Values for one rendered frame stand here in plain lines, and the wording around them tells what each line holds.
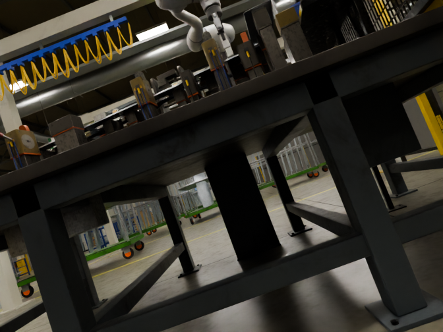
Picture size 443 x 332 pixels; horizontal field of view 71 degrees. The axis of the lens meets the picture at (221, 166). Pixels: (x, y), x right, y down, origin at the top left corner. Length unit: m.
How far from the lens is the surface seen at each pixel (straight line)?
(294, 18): 1.41
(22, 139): 1.70
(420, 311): 0.97
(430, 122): 3.34
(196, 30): 2.02
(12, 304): 5.11
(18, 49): 5.31
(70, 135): 1.56
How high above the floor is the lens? 0.45
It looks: 5 degrees up
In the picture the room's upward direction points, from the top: 21 degrees counter-clockwise
